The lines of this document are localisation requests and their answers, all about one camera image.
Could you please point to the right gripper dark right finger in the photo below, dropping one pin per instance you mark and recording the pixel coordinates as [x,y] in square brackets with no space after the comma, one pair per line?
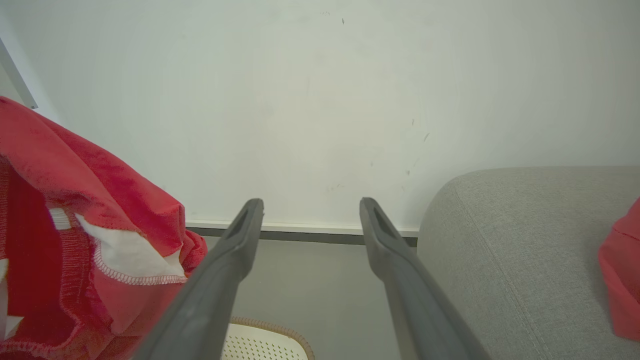
[415,300]

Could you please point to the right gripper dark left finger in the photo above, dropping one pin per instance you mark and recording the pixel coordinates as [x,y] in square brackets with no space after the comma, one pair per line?
[210,295]

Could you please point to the red jersey white print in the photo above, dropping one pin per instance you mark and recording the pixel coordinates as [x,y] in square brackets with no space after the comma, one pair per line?
[75,165]

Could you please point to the red garment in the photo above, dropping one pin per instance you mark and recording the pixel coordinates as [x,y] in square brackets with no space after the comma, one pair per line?
[622,270]

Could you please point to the grey fabric sofa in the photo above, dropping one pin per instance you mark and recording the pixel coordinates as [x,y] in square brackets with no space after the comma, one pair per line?
[515,250]

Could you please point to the cream perforated laundry basket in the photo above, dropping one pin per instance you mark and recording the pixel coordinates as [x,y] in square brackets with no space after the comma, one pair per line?
[265,342]

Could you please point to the white black baseboard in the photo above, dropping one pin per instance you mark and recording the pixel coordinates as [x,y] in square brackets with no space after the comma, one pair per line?
[310,232]

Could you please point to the grey metal post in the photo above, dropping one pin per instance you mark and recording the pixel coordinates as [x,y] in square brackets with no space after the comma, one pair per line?
[17,75]

